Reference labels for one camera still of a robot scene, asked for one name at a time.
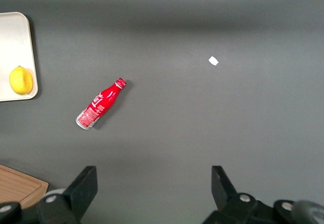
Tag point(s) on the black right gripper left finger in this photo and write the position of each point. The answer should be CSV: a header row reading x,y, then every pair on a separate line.
x,y
81,191

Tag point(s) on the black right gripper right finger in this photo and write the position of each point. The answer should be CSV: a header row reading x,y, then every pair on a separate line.
x,y
225,196

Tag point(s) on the beige plastic tray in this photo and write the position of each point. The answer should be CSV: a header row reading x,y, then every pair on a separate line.
x,y
15,46

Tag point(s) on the wooden drawer cabinet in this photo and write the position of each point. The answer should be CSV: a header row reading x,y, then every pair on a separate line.
x,y
17,186

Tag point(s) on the red cola bottle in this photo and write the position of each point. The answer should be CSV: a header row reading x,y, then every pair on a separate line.
x,y
100,105

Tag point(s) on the yellow lemon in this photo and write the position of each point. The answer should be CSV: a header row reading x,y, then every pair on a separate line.
x,y
20,80

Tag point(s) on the small white paper scrap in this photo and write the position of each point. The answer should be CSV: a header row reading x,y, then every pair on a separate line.
x,y
213,60

